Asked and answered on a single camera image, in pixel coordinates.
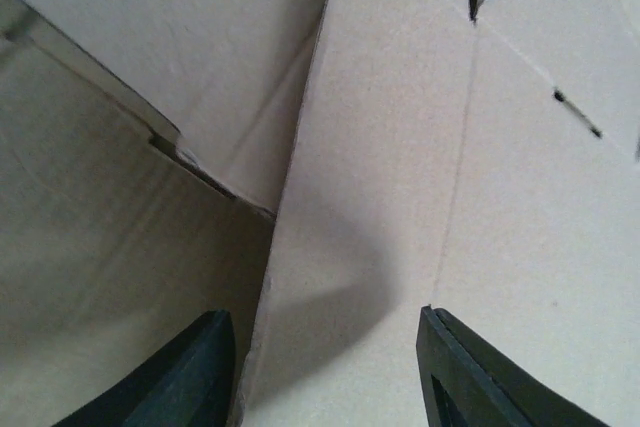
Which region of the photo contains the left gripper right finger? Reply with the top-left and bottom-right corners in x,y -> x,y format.
417,306 -> 604,426

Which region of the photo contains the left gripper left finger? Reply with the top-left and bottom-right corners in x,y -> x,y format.
57,310 -> 235,426

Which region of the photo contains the stack of flat cardboard blanks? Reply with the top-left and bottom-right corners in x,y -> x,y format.
1,41 -> 273,426

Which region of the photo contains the brown cardboard box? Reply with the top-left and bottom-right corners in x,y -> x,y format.
240,0 -> 639,426

